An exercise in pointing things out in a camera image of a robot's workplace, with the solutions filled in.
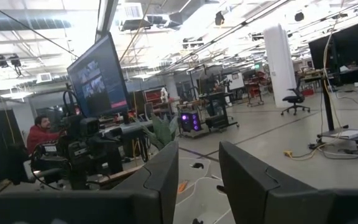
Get black ceiling camera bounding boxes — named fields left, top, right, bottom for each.
left=214, top=11, right=226, bottom=27

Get person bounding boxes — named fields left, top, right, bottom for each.
left=25, top=114, right=62, bottom=156

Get translucent grey plastic bin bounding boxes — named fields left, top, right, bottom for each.
left=177, top=156, right=222, bottom=187
left=173, top=175, right=233, bottom=224

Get ceiling vent unit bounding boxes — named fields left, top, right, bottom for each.
left=118, top=2, right=155, bottom=32

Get large black monitor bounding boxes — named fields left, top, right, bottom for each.
left=66, top=32, right=130, bottom=119

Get red cart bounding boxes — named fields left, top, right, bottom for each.
left=243, top=70, right=265, bottom=107

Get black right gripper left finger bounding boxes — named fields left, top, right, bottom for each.
left=0, top=140, right=180, bottom=224

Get black office chair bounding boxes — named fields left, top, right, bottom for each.
left=280, top=77, right=311, bottom=117

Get computer tower purple lights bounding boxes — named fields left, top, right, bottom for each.
left=178, top=111, right=203, bottom=134

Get grey desk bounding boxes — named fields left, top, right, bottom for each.
left=99, top=120, right=155, bottom=139

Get white pillar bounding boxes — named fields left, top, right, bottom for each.
left=262, top=23, right=298, bottom=109

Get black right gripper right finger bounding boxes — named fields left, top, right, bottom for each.
left=218, top=140, right=358, bottom=224

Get black monitor pair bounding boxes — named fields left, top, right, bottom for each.
left=308, top=21, right=358, bottom=72

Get green snake plant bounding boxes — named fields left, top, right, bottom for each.
left=139, top=112, right=180, bottom=151

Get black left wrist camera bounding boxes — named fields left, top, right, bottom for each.
left=78, top=116, right=101, bottom=138

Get whiteboard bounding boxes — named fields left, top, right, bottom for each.
left=225, top=72, right=246, bottom=91

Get black equipment cart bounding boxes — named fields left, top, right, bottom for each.
left=197, top=91, right=239, bottom=131

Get yellow floor cable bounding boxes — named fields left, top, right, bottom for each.
left=283, top=141, right=331, bottom=162

